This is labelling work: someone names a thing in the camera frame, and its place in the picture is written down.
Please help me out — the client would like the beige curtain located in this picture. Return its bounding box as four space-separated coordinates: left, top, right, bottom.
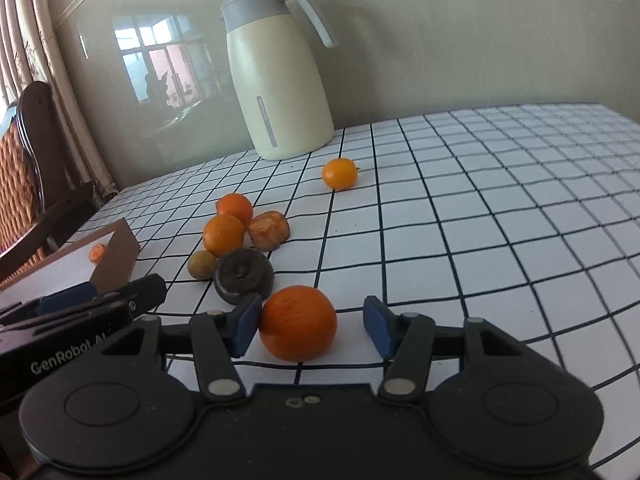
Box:
0 0 121 201

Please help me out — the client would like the small yellow-orange kumquat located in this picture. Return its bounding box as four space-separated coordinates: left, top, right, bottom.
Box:
321 157 361 191

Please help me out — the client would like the medium orange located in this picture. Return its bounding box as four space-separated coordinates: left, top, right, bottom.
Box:
216 193 254 228
202 214 246 258

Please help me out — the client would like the cream thermos jug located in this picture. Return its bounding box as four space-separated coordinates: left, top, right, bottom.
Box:
221 0 337 162

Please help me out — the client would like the dark brown round fruit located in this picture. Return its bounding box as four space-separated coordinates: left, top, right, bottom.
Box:
214 247 275 307

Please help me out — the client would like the wooden wicker chair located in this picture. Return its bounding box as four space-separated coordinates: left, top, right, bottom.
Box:
0 81 96 286

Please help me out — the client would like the white black checked tablecloth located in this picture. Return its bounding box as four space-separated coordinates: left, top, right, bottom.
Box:
65 102 640 476

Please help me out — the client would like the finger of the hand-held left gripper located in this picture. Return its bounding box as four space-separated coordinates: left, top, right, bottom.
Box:
0 281 99 326
0 274 168 342

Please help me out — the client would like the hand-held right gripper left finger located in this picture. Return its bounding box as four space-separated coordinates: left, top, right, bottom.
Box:
102 294 263 397

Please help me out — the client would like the white box with brown rim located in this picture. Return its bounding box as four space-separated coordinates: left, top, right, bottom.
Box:
0 217 141 306

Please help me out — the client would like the large orange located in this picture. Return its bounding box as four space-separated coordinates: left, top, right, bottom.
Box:
258 285 338 363

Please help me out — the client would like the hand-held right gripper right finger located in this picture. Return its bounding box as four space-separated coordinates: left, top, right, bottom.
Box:
363 296 543 397

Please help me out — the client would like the brown pastry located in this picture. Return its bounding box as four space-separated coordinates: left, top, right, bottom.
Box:
247 211 291 251

